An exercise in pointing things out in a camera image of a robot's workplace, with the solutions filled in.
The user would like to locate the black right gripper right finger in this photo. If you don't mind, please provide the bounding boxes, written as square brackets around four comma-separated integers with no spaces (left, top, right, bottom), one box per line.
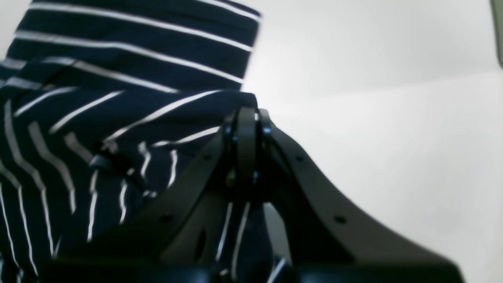
[259,109,463,283]

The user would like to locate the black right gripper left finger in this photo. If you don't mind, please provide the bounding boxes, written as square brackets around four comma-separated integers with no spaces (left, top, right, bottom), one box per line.
[41,108,258,283]

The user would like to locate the navy white striped t-shirt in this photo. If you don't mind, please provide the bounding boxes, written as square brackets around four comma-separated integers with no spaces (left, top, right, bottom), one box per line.
[0,0,262,283]

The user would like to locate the grey tray edge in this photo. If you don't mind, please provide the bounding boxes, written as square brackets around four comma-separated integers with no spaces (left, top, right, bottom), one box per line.
[490,0,503,68]

